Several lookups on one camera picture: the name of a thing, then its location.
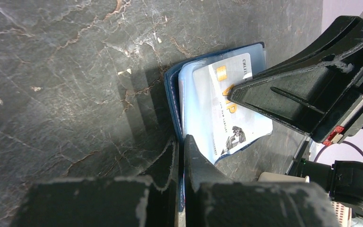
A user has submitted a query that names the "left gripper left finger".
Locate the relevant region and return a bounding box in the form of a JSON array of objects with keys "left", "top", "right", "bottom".
[{"left": 11, "top": 139, "right": 179, "bottom": 227}]

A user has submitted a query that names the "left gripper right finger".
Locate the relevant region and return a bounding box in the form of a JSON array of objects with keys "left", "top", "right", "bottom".
[{"left": 184, "top": 135, "right": 339, "bottom": 227}]

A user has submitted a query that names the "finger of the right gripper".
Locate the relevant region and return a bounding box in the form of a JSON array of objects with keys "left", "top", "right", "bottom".
[
  {"left": 268, "top": 16, "right": 363, "bottom": 70},
  {"left": 228, "top": 61, "right": 357, "bottom": 136}
]

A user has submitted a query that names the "silver VIP credit card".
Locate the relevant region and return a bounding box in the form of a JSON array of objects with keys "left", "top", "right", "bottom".
[{"left": 192, "top": 52, "right": 273, "bottom": 164}]

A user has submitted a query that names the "navy blue card holder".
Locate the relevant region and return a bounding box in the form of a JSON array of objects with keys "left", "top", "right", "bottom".
[{"left": 164, "top": 41, "right": 268, "bottom": 214}]

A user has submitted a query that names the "white plastic tray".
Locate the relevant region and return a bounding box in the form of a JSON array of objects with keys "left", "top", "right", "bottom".
[{"left": 258, "top": 172, "right": 310, "bottom": 183}]

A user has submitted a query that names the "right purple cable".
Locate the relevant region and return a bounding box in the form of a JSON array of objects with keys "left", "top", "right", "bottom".
[{"left": 313, "top": 140, "right": 363, "bottom": 165}]

